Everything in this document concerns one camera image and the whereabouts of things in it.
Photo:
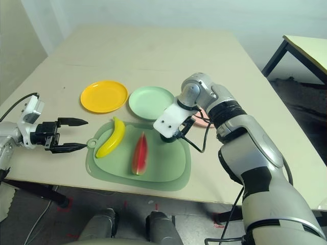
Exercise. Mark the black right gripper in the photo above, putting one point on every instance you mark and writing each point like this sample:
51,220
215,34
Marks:
187,125

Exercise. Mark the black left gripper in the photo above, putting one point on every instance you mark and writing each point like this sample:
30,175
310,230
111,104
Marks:
47,134

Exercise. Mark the yellow toy banana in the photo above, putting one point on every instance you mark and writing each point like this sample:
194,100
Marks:
112,140

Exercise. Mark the toy watermelon slice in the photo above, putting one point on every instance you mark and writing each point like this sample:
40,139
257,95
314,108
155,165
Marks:
140,155

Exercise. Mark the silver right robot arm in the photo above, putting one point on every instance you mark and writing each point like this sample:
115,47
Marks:
255,153

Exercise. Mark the pink plastic plate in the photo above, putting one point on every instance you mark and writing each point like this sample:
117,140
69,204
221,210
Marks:
204,122

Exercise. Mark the light green plastic plate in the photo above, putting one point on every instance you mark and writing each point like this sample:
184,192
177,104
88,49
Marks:
148,102

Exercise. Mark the green silicone cutting mat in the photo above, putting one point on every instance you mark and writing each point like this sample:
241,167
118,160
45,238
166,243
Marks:
158,163

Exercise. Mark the yellow plastic plate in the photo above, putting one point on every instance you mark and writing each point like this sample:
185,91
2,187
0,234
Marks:
103,97

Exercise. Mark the black table foot bar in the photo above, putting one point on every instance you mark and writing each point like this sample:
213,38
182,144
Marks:
230,214
38,192

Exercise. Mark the grey robot left leg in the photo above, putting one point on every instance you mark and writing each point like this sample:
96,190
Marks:
99,224

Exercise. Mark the grey robot leg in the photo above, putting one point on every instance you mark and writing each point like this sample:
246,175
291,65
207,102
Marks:
99,224
161,227

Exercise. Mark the grey robot right leg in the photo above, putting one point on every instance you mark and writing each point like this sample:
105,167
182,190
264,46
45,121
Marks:
161,227

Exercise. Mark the side table with black legs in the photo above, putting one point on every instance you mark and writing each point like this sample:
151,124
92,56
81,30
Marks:
306,48

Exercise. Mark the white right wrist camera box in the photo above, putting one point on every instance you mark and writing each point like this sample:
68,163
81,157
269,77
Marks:
171,117

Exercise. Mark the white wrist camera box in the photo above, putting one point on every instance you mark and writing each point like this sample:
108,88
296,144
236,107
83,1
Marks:
171,117
32,109

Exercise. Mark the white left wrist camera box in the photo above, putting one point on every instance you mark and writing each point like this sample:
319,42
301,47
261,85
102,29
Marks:
32,109

